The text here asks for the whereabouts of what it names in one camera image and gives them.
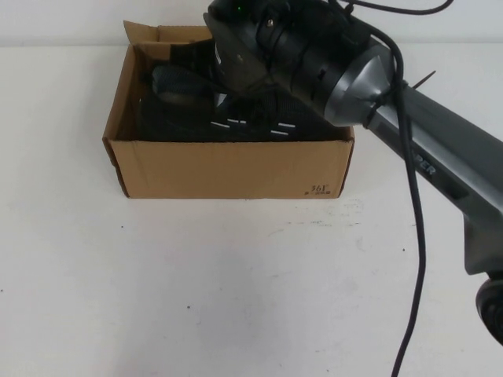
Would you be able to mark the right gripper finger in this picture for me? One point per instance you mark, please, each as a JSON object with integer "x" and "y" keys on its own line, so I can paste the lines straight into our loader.
{"x": 192, "y": 49}

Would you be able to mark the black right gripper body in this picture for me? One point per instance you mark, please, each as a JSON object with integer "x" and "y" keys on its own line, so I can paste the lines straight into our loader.
{"x": 239, "y": 51}

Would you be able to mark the black mesh sneaker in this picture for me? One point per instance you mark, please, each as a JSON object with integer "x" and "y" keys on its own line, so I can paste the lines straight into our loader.
{"x": 251, "y": 114}

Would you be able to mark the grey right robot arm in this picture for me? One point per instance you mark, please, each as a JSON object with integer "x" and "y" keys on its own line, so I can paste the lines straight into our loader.
{"x": 393, "y": 106}

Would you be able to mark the brown cardboard shoe box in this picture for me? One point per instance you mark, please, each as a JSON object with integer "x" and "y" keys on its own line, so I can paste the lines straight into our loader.
{"x": 196, "y": 169}

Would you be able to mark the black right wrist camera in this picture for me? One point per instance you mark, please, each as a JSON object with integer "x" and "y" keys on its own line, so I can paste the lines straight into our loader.
{"x": 236, "y": 8}

